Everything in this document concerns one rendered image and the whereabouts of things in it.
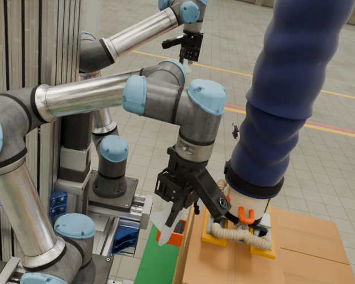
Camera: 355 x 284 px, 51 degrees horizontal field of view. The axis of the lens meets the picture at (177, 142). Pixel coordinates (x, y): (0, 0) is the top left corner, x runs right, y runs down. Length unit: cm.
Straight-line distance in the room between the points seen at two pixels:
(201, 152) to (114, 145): 85
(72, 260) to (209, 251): 70
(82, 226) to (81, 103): 40
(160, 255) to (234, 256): 130
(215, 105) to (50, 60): 54
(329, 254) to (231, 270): 109
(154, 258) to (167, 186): 206
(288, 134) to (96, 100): 70
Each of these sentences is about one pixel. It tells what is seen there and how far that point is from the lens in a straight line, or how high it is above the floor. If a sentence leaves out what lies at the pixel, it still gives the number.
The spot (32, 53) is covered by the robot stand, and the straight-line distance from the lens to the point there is 110.
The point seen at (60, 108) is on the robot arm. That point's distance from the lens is 94.
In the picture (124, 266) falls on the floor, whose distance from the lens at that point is 277.
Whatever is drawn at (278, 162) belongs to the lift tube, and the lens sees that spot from 138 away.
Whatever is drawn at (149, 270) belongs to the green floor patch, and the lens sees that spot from 277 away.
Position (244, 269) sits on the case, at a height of 94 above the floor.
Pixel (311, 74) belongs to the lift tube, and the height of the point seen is 175.
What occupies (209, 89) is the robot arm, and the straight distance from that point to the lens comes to 69.
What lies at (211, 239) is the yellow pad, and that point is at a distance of 149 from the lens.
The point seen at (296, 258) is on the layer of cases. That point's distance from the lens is 241.
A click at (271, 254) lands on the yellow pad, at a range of 153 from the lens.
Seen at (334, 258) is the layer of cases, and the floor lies 54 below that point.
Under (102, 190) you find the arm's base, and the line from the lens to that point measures 161.
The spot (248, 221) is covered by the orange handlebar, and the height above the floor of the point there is 119.
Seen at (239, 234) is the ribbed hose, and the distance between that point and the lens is 144.
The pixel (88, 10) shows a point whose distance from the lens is 429.
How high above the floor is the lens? 205
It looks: 28 degrees down
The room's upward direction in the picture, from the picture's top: 12 degrees clockwise
